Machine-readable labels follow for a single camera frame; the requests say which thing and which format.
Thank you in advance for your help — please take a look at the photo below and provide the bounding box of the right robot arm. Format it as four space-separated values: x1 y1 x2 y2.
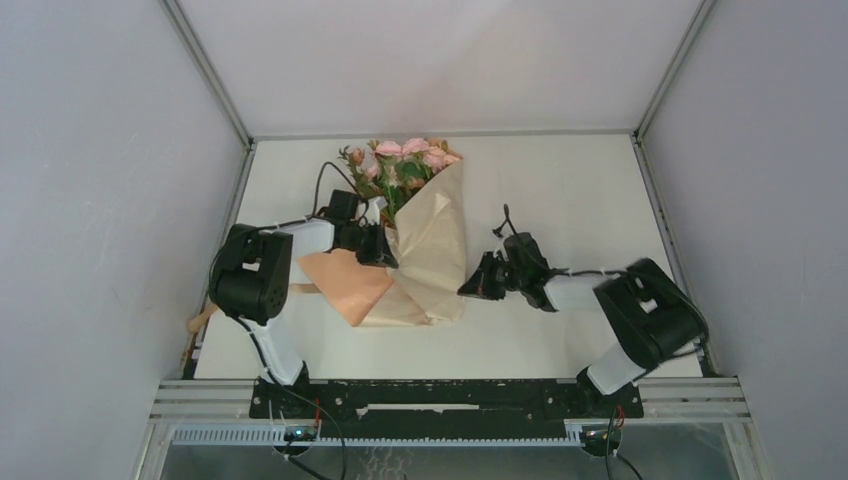
457 232 709 416

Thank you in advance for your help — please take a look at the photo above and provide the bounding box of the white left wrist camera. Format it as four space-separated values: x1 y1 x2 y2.
363 196 387 225

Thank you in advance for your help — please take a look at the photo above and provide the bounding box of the white slotted cable duct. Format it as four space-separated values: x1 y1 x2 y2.
171 424 601 447

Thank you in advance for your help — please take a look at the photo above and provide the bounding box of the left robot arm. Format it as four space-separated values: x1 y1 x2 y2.
208 190 398 417

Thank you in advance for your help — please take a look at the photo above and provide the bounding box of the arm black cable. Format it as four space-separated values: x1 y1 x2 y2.
491 203 710 480
207 160 372 480

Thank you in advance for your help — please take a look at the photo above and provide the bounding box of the pink fake rose stem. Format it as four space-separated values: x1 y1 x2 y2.
381 138 464 191

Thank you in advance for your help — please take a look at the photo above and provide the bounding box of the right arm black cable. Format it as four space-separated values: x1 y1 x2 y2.
491 203 710 480

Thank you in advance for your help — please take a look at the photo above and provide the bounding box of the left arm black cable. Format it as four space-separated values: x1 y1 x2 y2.
207 160 372 480

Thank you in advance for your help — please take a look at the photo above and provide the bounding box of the pink fake rose sprig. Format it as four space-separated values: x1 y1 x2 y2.
338 140 409 228

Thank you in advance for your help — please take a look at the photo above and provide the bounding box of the tan ribbon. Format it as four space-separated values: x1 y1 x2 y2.
186 284 319 334

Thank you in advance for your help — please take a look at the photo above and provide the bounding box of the black mounting base rail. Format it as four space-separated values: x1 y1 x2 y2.
248 379 645 438

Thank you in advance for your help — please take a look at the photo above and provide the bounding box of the brown wrapping paper sheet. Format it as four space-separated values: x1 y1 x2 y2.
298 162 467 328

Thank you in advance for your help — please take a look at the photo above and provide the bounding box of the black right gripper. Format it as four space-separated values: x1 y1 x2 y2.
459 250 527 300

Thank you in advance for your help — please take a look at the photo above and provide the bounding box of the aluminium frame rail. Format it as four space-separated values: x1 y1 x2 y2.
150 377 752 424

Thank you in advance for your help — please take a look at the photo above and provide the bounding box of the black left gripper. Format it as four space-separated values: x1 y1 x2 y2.
340 219 396 268

